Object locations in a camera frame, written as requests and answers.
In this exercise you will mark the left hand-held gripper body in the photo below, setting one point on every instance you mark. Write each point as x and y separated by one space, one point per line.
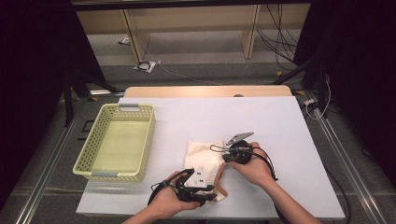
194 180

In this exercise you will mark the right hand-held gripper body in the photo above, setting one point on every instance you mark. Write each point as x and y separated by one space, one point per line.
241 152

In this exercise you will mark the white garment with brown trim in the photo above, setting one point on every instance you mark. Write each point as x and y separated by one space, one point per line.
202 158

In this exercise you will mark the light green perforated plastic basket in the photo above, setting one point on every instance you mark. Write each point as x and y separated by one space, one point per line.
118 143

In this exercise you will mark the person's right hand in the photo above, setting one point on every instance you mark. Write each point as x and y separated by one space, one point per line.
255 168

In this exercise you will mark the person's left hand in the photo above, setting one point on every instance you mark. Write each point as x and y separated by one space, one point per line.
168 199

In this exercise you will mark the white table cover board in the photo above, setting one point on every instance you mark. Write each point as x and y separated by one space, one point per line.
233 118

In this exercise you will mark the dark round table grommet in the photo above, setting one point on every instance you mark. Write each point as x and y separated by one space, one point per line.
238 95

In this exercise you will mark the yellow floor tape mark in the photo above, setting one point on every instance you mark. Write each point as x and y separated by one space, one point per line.
279 73

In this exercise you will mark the black metal stand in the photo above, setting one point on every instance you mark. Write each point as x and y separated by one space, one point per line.
67 99
322 93

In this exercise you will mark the beige wooden shelf unit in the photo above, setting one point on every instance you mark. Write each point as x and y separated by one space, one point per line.
193 18

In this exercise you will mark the white power adapter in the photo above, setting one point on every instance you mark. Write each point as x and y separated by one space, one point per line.
125 41

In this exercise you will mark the black curtain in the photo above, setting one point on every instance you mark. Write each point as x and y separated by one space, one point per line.
31 62
367 62

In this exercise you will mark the aluminium floor rail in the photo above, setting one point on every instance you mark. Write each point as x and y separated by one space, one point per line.
351 169
39 183

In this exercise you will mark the short aluminium rail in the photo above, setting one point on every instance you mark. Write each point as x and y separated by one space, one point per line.
102 92

